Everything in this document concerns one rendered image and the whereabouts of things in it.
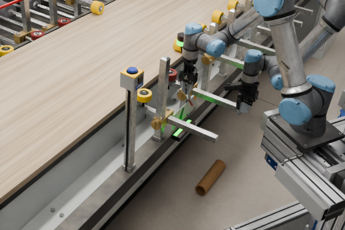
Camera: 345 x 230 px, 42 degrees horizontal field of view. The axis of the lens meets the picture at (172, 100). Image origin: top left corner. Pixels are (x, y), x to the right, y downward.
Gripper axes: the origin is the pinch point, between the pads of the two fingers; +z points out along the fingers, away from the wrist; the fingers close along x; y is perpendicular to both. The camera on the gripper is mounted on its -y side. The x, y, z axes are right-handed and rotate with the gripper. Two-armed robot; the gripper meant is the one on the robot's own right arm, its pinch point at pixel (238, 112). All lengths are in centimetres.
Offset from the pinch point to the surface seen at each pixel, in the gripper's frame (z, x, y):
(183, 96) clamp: -2.9, -8.4, -27.8
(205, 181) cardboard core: 74, 18, -19
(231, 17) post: -29, 44, -28
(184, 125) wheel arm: -0.3, -26.4, -17.2
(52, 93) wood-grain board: -9, -52, -76
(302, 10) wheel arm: -13, 124, -6
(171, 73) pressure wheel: -8.5, 0.1, -40.3
